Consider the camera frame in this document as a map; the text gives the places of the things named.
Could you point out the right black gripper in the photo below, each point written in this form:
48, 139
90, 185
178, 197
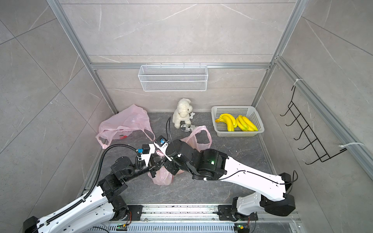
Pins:
172, 169

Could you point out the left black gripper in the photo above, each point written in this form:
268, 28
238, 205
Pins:
152, 164

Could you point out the pink plastic bag with print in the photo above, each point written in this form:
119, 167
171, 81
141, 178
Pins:
163, 177

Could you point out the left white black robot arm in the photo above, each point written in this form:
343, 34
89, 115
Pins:
103, 202

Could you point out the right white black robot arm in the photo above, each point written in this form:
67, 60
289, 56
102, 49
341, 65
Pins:
269, 191

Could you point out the plain pink plastic bag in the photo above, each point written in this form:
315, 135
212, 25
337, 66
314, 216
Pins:
121, 125

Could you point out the yellow-green banana bunch left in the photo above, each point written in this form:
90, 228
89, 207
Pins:
229, 120

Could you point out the yellow-green banana bunch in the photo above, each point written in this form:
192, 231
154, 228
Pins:
229, 120
245, 124

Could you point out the yellow-green banana bunch right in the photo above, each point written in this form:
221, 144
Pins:
245, 124

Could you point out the white plush toy dog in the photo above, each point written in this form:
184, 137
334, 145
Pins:
182, 113

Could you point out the white plastic basket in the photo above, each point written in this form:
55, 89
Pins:
247, 111

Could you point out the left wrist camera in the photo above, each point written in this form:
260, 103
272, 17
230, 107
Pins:
145, 153

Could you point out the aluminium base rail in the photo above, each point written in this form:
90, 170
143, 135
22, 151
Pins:
185, 218

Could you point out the black wire hook rack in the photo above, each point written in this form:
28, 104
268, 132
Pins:
308, 133

